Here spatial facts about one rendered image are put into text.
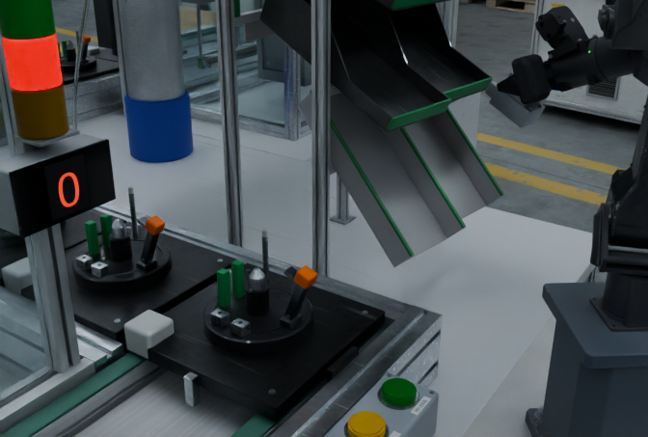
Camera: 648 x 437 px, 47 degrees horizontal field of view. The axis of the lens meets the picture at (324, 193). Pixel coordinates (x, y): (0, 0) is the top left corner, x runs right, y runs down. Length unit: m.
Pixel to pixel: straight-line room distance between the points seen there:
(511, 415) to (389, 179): 0.38
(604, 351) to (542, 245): 0.67
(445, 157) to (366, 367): 0.47
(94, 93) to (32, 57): 1.47
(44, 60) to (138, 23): 1.01
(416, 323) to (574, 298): 0.22
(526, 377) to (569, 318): 0.26
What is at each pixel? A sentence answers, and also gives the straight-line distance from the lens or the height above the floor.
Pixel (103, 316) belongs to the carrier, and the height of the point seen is 0.97.
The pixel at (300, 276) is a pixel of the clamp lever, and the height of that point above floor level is 1.07.
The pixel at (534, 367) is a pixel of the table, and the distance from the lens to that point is 1.14.
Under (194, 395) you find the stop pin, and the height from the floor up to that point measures 0.94.
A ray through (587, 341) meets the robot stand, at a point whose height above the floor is 1.06.
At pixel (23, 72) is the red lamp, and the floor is 1.33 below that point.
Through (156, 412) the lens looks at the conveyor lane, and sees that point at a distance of 0.95.
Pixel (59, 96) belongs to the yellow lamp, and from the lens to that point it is 0.80.
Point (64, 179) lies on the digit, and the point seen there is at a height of 1.21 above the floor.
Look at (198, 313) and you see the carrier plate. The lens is 1.02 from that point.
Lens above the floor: 1.51
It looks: 23 degrees down
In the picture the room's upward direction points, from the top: straight up
